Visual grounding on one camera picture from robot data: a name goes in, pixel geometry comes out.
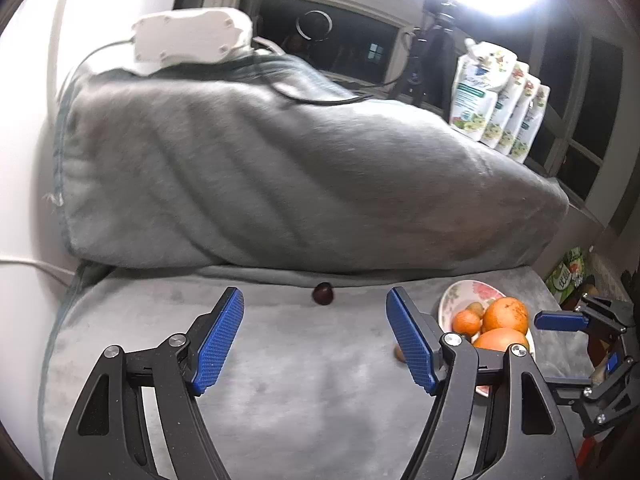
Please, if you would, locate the small mandarin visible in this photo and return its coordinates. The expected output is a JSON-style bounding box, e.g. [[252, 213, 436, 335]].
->
[[452, 310, 481, 336]]

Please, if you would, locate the large orange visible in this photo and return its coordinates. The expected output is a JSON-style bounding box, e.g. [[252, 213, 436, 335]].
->
[[472, 328, 530, 353], [482, 297, 530, 333]]

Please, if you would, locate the grey plush mat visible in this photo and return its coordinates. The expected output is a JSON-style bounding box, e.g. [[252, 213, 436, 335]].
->
[[42, 260, 576, 480]]

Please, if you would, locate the white cable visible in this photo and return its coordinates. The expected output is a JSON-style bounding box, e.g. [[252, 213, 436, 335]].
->
[[0, 256, 77, 282], [60, 40, 137, 106]]

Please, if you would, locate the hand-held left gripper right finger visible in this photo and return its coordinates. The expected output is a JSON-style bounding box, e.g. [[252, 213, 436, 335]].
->
[[385, 286, 581, 480]]

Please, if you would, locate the white power adapter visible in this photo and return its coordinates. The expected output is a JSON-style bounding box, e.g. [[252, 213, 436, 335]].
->
[[131, 6, 253, 77]]

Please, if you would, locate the black cable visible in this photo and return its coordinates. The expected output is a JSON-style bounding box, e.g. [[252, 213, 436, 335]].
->
[[250, 35, 416, 107]]

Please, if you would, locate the red object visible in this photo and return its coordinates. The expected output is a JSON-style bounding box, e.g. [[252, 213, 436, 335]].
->
[[575, 435, 608, 476]]

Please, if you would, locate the white green refill pouch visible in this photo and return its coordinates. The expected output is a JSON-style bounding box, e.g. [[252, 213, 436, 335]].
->
[[520, 85, 551, 165], [449, 39, 517, 142], [487, 61, 531, 153], [507, 76, 542, 161]]

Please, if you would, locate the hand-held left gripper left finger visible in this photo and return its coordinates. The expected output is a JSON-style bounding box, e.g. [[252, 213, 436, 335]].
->
[[52, 286, 246, 480]]

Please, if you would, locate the window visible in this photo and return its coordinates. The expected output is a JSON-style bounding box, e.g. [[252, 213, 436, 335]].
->
[[175, 0, 631, 221]]

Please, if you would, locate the green carton box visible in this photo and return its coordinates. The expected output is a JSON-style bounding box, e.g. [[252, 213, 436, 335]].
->
[[545, 247, 588, 306]]

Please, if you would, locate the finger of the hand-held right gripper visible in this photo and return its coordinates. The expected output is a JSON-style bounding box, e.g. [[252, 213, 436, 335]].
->
[[534, 294, 640, 332], [545, 355, 640, 436]]

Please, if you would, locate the floral white bowl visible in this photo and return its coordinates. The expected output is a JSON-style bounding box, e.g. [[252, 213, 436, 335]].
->
[[438, 280, 537, 399]]

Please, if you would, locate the black tripod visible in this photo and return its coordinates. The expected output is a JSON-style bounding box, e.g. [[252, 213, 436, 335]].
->
[[390, 0, 461, 116]]

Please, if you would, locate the grey pillow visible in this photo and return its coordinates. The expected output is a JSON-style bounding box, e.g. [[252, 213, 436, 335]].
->
[[52, 52, 571, 278]]

